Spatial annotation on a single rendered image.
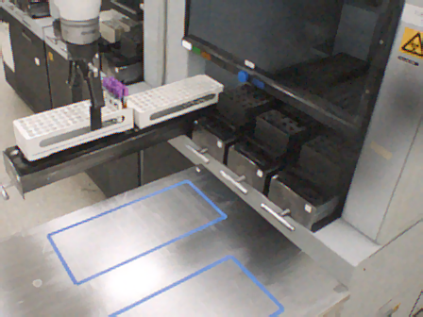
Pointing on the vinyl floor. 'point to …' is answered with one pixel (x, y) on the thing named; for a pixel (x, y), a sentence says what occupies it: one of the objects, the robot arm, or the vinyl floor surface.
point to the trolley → (164, 259)
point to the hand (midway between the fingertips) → (86, 112)
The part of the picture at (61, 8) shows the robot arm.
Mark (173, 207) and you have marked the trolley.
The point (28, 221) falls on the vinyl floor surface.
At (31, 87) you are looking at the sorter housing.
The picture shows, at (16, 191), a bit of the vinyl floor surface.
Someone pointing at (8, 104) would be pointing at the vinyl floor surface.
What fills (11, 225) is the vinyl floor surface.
